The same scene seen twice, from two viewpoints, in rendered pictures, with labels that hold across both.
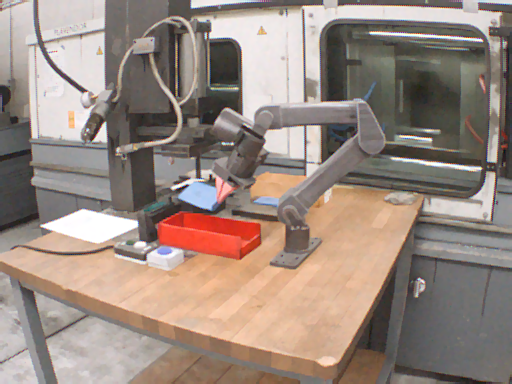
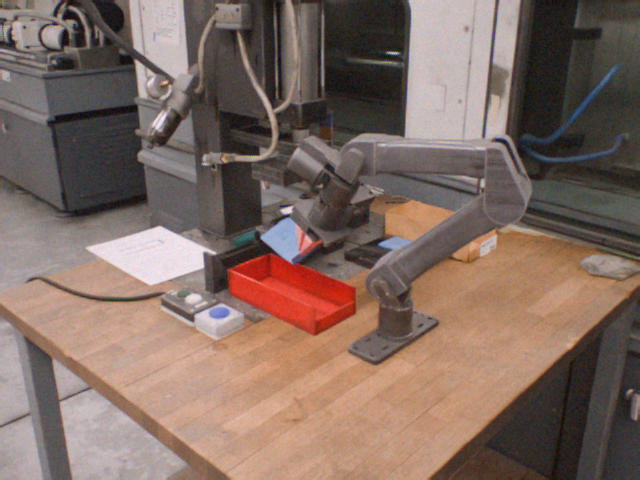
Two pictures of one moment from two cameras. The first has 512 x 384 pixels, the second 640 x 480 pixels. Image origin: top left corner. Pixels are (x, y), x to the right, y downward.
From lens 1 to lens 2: 0.33 m
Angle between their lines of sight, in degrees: 17
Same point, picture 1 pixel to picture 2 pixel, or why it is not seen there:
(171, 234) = (242, 286)
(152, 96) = (245, 93)
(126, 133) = (216, 137)
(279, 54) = (462, 22)
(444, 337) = not seen: outside the picture
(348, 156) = (468, 222)
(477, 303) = not seen: outside the picture
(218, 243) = (292, 309)
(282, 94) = (460, 86)
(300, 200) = (396, 272)
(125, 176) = (215, 192)
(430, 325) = not seen: outside the picture
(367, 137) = (496, 200)
